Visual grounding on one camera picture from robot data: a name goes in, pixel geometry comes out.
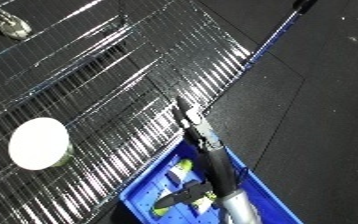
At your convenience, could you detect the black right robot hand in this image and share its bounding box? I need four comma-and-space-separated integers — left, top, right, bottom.
154, 95, 243, 208

